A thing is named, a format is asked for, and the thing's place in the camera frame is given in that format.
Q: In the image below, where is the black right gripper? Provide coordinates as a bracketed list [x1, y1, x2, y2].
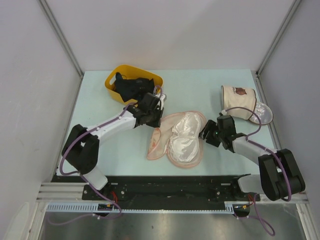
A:
[197, 119, 225, 148]

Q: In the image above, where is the white satin bra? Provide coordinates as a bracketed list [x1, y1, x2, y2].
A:
[167, 111, 203, 168]

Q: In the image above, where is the pink tulip mesh laundry bag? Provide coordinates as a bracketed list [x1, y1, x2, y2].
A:
[146, 111, 207, 169]

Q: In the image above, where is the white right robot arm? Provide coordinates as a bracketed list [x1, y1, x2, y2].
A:
[198, 115, 306, 202]

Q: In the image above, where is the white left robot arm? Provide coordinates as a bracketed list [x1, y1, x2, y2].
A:
[59, 92, 167, 200]

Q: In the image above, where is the beige fabric storage bag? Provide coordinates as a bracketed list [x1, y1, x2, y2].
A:
[221, 85, 274, 125]

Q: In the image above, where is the black clothes pile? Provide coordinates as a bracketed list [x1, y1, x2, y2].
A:
[114, 72, 155, 102]

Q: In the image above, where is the yellow plastic basket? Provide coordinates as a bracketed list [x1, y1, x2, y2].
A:
[104, 64, 164, 104]

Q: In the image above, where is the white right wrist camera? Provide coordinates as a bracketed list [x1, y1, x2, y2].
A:
[219, 110, 229, 118]

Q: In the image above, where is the white slotted cable duct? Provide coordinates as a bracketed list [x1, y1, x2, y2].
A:
[46, 202, 252, 214]

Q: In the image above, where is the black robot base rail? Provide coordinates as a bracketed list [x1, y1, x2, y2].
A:
[51, 173, 261, 211]

